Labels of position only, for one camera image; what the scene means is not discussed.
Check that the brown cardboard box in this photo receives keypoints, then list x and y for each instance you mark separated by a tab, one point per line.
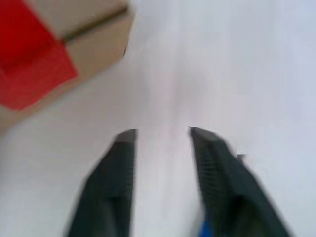
98	49

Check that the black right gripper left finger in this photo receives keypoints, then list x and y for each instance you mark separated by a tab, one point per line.
108	187

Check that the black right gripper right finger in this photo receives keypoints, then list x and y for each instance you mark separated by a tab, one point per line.
229	192

